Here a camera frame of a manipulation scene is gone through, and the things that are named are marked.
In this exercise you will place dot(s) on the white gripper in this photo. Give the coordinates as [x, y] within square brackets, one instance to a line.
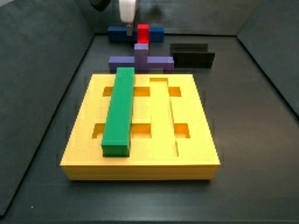
[126, 10]

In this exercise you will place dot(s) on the black angled bracket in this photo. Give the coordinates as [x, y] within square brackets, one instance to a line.
[191, 55]

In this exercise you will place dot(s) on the long blue block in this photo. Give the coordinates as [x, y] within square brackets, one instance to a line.
[117, 34]

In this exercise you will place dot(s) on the long green block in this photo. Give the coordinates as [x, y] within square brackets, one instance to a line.
[114, 142]

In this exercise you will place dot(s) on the red stepped block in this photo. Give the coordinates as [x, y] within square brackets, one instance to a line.
[143, 34]

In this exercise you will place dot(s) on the purple cross-shaped block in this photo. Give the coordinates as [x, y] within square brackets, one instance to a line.
[140, 61]

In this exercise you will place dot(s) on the yellow slotted board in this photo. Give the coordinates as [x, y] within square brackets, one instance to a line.
[171, 141]

